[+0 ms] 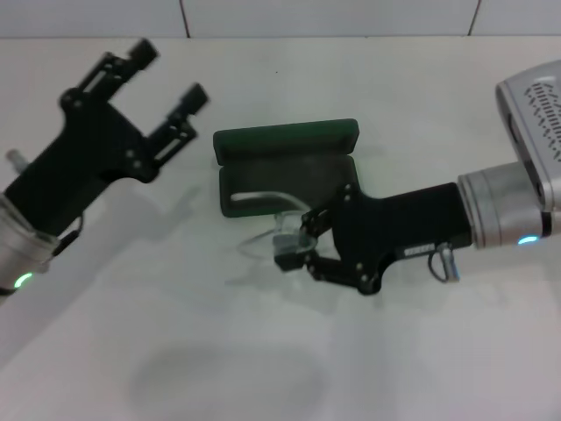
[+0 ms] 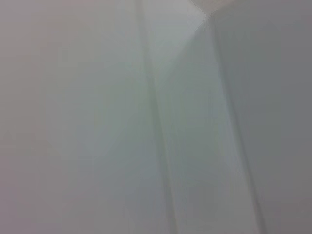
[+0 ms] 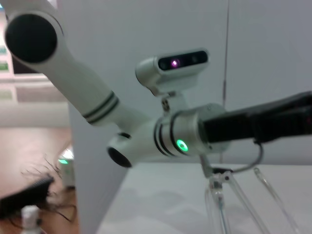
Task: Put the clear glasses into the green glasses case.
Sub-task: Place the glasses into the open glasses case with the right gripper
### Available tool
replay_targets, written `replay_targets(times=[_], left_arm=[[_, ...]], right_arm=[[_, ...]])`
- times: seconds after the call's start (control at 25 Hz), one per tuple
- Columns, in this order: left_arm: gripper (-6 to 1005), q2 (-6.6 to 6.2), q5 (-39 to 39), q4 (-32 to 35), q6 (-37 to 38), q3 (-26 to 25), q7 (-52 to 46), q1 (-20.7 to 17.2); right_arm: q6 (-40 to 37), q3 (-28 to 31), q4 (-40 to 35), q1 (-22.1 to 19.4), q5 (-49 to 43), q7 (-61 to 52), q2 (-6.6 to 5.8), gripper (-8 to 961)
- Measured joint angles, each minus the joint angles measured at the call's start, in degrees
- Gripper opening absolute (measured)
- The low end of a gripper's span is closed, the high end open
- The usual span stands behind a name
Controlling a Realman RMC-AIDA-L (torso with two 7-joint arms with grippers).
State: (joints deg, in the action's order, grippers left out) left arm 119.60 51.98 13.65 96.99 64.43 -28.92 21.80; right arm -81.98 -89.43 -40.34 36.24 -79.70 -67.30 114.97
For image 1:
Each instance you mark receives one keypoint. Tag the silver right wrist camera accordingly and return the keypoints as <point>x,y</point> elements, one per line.
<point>534,114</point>

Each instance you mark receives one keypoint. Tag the small silver left wrist stub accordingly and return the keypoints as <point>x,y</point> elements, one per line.
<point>16,159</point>

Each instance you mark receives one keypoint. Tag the white and silver left arm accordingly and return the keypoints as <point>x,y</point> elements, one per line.
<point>17,250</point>

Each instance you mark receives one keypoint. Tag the clear white glasses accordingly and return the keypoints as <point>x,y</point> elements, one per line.
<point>263,198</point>

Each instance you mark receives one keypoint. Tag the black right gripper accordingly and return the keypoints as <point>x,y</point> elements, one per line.
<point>403,219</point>

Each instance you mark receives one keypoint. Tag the green glasses case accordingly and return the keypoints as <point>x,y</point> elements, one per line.
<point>285,140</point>

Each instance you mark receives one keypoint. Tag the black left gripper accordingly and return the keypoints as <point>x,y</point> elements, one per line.
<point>83,166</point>

